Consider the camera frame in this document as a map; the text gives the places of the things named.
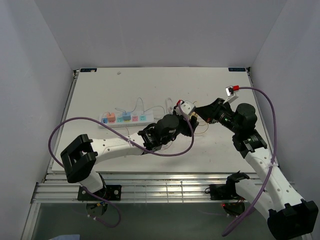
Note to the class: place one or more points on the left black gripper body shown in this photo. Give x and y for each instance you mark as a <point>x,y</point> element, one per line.
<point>183,126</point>

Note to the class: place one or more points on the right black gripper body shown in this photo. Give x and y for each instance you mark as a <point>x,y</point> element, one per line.
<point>221,114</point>

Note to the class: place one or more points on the yellow charger plug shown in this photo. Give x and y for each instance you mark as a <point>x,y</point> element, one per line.
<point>194,115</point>

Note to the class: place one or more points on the blue charger plug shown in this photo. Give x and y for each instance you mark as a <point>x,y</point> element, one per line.
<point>126,115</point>

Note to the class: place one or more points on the white colourful power strip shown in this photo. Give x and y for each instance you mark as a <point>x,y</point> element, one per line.
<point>138,118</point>

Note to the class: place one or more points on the pink charger plug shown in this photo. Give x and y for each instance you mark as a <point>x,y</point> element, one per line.
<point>111,118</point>

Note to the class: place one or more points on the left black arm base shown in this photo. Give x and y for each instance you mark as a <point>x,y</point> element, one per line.
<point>109,192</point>

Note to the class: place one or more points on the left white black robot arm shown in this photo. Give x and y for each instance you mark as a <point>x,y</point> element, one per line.
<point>83,153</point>

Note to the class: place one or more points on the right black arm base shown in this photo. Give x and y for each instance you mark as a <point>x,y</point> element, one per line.
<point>226,191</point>

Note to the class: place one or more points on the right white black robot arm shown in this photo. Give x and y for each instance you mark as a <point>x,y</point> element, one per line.
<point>287,213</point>

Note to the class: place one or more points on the right blue corner label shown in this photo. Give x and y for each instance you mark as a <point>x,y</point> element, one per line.
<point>237,69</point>

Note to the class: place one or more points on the blue corner label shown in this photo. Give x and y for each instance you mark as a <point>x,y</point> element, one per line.
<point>88,70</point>
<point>237,69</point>

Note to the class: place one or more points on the left blue corner label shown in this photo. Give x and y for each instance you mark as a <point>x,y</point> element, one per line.
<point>88,70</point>

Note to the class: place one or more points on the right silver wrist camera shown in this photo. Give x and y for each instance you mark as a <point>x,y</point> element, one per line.
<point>232,93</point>

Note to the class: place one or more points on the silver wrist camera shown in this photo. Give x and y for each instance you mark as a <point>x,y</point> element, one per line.
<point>185,107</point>
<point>232,93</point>

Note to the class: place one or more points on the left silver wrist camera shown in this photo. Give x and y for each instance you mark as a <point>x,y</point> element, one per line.
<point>185,107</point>

